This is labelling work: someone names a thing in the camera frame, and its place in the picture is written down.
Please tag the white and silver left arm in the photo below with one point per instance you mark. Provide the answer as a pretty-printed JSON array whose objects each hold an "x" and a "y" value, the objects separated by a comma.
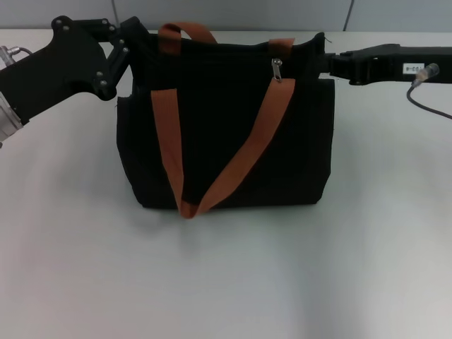
[{"x": 8, "y": 120}]

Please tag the silver zipper pull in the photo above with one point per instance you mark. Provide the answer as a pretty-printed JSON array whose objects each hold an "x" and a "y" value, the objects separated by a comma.
[{"x": 277, "y": 70}]

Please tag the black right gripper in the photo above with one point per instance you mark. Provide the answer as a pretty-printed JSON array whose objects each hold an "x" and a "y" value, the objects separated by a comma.
[{"x": 416, "y": 65}]

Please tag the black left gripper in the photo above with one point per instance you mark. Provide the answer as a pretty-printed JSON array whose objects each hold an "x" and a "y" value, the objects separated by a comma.
[{"x": 60, "y": 67}]

